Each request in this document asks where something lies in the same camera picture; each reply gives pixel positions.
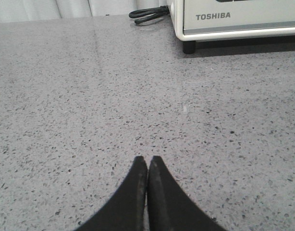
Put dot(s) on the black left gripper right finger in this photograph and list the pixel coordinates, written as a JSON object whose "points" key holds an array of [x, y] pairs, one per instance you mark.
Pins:
{"points": [[169, 208]]}

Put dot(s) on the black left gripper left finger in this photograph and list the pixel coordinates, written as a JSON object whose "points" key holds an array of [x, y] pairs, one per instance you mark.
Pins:
{"points": [[124, 211]]}

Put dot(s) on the white Toshiba toaster oven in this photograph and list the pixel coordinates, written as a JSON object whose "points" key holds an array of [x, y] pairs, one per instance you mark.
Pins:
{"points": [[211, 20]]}

